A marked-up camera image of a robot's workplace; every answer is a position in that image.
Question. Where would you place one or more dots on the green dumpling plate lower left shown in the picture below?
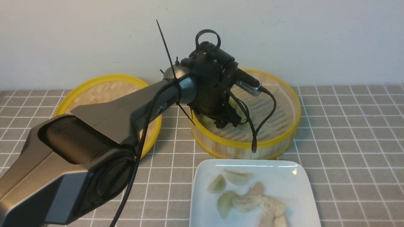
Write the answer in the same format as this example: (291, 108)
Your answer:
(225, 204)

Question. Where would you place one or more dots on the black cable tie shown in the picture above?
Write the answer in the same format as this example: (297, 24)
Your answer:
(173, 72)

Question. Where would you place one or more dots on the bamboo steamer lid yellow rim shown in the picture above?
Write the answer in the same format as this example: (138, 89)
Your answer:
(98, 90)

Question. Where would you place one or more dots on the pink dumpling plate top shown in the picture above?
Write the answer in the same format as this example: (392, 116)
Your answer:
(256, 189)

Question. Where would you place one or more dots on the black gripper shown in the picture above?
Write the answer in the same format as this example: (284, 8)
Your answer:
(214, 73)

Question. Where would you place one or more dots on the white dumpling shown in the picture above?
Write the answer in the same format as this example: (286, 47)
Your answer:
(237, 178)

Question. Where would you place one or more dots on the green dumpling steamer lower left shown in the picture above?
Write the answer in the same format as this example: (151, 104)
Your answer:
(207, 122)

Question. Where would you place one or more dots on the bamboo steamer basket yellow rim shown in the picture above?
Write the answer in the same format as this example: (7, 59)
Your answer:
(273, 138)

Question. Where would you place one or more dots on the pink dumpling plate bottom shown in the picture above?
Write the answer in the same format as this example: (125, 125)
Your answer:
(266, 220)

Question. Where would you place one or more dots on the green dumpling plate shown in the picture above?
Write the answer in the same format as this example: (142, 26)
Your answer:
(225, 204)
(217, 185)

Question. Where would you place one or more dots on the pink dumpling plate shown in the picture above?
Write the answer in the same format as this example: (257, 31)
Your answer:
(256, 189)
(266, 220)

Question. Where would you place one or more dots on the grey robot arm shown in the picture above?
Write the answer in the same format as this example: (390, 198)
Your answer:
(74, 163)

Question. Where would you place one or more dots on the white dumpling plate centre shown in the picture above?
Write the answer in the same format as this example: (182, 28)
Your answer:
(246, 203)

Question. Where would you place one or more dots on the green dumpling plate upper left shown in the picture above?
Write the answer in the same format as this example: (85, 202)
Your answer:
(217, 185)

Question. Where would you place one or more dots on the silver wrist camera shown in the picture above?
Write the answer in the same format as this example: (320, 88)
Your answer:
(247, 82)

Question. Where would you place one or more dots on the white square plate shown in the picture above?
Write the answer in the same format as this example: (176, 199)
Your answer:
(285, 181)

